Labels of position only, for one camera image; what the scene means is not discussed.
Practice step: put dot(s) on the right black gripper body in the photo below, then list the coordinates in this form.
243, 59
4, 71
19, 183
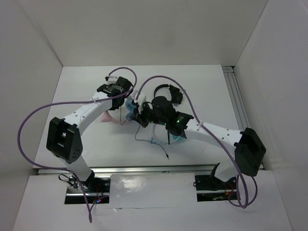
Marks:
147, 115

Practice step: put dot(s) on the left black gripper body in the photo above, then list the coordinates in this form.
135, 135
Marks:
116, 106

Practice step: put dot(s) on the pink blue cat-ear headphones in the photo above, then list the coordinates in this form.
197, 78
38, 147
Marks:
106, 117

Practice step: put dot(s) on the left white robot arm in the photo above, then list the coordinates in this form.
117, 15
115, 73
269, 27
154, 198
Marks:
64, 134

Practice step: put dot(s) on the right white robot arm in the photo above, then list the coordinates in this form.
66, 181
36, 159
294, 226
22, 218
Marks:
243, 147

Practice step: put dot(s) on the white teal cat-ear headphones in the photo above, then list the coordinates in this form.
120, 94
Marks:
171, 139

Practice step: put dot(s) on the black headphones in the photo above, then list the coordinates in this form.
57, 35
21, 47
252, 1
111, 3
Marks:
176, 94

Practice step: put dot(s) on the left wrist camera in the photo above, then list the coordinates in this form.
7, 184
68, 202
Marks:
111, 79

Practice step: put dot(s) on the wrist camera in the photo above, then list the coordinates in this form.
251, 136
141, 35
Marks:
140, 99
111, 79

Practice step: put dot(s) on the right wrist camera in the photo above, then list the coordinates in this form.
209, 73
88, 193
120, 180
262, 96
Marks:
140, 99

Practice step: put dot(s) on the aluminium table edge rail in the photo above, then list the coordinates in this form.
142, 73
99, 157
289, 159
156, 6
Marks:
152, 169

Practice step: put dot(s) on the aluminium side rail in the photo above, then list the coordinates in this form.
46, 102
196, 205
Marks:
236, 97

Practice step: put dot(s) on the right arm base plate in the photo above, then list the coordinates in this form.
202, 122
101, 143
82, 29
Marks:
209, 189

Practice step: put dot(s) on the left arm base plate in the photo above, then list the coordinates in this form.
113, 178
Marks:
98, 195

